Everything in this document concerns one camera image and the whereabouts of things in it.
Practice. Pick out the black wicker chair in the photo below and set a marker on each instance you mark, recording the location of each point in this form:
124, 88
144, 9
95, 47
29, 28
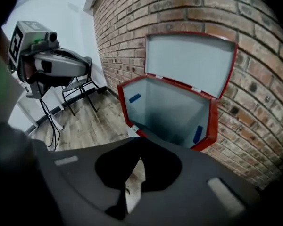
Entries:
77, 88

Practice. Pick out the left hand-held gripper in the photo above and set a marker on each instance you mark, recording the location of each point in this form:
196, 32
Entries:
23, 39

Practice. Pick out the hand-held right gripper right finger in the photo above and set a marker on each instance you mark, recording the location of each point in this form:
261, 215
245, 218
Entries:
191, 192

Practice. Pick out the red fire extinguisher box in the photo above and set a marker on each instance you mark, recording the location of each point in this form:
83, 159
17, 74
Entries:
169, 107

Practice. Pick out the white desk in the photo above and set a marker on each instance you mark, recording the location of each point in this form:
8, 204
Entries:
54, 100

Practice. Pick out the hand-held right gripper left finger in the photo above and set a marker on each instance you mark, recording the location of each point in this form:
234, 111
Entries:
80, 185

